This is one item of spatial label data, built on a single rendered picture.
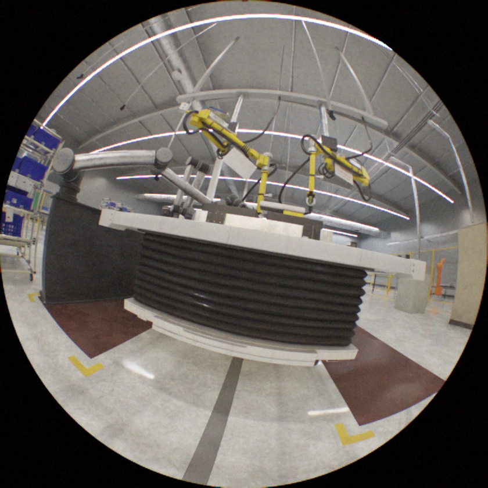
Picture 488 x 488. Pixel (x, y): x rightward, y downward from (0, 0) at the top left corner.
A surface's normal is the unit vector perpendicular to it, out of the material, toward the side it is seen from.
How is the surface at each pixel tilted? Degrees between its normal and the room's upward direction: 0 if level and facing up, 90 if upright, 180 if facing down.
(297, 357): 90
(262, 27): 175
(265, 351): 90
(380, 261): 90
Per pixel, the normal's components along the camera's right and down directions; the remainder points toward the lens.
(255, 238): -0.11, -0.11
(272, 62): -0.26, 0.96
